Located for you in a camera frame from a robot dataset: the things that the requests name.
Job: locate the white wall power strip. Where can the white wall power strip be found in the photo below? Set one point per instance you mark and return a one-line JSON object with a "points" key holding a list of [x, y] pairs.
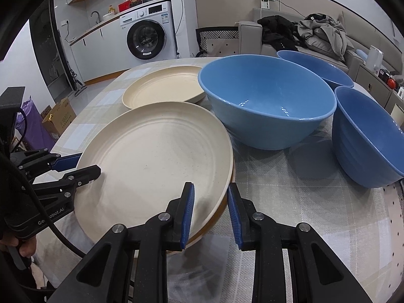
{"points": [[265, 2]]}

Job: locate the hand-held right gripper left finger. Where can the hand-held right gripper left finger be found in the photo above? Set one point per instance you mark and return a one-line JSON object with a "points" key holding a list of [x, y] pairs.
{"points": [[188, 214]]}

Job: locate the grey jacket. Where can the grey jacket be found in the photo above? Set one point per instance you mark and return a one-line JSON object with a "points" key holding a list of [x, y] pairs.
{"points": [[325, 34]]}

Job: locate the red box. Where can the red box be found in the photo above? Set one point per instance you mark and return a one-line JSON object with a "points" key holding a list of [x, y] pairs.
{"points": [[126, 6]]}

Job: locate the purple bag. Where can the purple bag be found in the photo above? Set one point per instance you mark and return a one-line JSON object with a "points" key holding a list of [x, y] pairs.
{"points": [[34, 132]]}

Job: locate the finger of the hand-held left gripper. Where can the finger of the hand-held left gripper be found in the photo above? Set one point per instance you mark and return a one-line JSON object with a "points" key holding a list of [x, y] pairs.
{"points": [[68, 162], [85, 173]]}

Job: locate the white kitchen counter cabinet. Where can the white kitchen counter cabinet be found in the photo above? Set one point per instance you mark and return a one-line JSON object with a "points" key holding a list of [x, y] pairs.
{"points": [[104, 44]]}

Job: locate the cardboard box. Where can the cardboard box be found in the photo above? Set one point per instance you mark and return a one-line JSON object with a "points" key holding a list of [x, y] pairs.
{"points": [[60, 116]]}

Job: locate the grey sofa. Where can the grey sofa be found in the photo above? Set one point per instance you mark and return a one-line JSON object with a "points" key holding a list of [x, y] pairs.
{"points": [[249, 38]]}

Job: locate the light blue pillow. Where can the light blue pillow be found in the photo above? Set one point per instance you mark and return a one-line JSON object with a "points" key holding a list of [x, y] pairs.
{"points": [[362, 55]]}

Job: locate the kitchen faucet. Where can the kitchen faucet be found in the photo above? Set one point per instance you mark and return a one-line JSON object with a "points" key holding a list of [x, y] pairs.
{"points": [[96, 15]]}

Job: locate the black jacket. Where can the black jacket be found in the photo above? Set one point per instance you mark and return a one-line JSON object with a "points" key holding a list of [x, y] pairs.
{"points": [[277, 31]]}

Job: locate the floor mop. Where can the floor mop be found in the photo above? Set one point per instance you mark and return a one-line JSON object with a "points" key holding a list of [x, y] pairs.
{"points": [[77, 82]]}

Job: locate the white washing machine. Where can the white washing machine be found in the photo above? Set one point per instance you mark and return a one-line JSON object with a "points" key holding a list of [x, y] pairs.
{"points": [[157, 15]]}

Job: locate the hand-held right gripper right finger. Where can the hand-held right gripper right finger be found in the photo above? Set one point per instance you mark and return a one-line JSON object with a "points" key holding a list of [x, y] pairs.
{"points": [[233, 214]]}

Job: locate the yellow bottle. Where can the yellow bottle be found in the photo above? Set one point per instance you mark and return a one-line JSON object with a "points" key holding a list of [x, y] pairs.
{"points": [[110, 9]]}

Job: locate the blue ceramic bowl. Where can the blue ceramic bowl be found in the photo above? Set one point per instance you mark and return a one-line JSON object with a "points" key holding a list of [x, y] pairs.
{"points": [[268, 113], [328, 69], [363, 145]]}

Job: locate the cream speckled plate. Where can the cream speckled plate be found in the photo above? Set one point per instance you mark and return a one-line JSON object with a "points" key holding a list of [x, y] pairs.
{"points": [[151, 157], [164, 88], [221, 206]]}

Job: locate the person's left hand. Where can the person's left hand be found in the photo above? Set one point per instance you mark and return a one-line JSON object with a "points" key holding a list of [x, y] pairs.
{"points": [[28, 247]]}

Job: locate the white wall socket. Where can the white wall socket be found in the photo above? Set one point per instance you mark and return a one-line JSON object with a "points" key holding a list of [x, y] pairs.
{"points": [[64, 23]]}

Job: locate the red round object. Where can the red round object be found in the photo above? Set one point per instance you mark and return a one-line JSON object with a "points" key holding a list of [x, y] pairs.
{"points": [[391, 83]]}

